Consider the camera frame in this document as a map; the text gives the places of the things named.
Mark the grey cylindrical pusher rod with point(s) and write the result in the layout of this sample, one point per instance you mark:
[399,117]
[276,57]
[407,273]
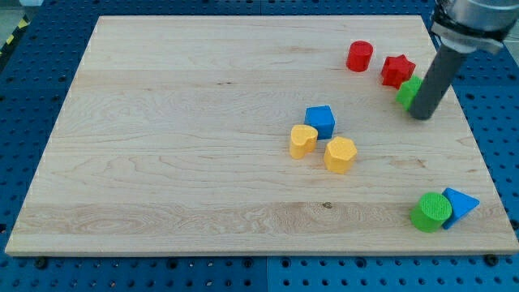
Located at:
[436,82]

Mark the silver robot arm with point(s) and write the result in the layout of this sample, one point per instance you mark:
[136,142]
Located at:
[463,27]

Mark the red star block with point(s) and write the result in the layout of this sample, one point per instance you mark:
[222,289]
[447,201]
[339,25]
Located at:
[397,70]

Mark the green star block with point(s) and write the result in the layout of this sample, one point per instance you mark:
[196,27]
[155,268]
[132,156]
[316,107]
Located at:
[407,91]

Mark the red cylinder block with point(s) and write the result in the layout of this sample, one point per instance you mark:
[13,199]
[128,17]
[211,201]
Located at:
[359,56]

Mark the blue cube block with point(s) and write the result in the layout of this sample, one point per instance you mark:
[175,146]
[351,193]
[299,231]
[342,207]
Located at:
[322,119]

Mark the blue triangle block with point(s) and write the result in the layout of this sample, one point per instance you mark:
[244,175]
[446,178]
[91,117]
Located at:
[461,203]

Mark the yellow hexagon block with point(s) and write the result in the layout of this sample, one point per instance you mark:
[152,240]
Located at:
[340,154]

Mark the green cylinder block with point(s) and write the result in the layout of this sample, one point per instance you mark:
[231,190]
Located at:
[431,212]

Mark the yellow heart block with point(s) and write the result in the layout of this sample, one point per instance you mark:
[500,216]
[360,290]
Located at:
[303,140]

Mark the light wooden board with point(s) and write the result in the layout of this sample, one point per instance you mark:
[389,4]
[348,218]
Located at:
[173,140]

